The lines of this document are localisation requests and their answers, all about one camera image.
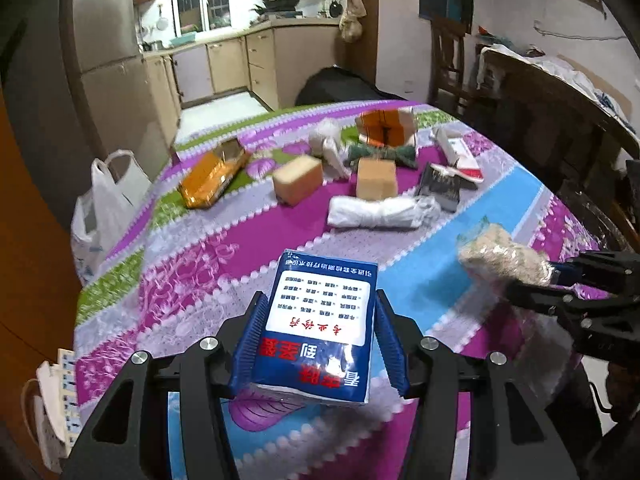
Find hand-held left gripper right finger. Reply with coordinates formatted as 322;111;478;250
375;289;581;480

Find blue patterned card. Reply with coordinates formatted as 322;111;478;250
56;347;83;453

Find beige kitchen cabinets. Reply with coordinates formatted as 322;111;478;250
142;17;346;131

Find clear bag of beige flakes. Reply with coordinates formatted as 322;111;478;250
457;224;556;288

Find orange wooden cabinet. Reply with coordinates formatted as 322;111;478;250
0;85;83;461

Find colourful striped floral tablecloth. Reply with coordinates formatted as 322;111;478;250
72;100;621;480

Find dark wooden chair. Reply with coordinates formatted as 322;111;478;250
430;17;496;116

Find red and white packet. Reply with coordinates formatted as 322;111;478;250
427;160;485;183

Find beige refrigerator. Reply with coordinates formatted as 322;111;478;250
60;0;175;201

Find rolled white plastic bag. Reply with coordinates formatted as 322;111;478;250
327;195;441;231

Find white plastic carrier bag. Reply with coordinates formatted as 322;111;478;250
70;150;153;286

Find white tote bag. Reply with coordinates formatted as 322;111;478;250
20;355;76;473

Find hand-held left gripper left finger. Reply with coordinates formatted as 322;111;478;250
60;290;273;480

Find green knitted bow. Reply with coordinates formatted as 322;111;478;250
345;142;418;171

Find black pan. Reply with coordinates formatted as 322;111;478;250
250;0;302;12

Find dark wooden side table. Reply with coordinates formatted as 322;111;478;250
480;45;640;261

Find blue and white tissue packet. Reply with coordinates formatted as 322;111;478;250
227;249;382;406

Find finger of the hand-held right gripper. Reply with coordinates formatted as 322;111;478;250
502;283;636;317
550;252;640;287

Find beige hanging bag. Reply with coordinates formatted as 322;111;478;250
340;0;367;43

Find orange foil snack packet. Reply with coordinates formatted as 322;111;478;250
177;139;253;210

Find yellow sponge block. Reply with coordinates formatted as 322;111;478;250
271;155;325;207
356;157;398;201

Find white and green box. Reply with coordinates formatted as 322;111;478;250
432;127;473;166

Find orange and white carton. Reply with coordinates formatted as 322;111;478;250
355;107;418;148

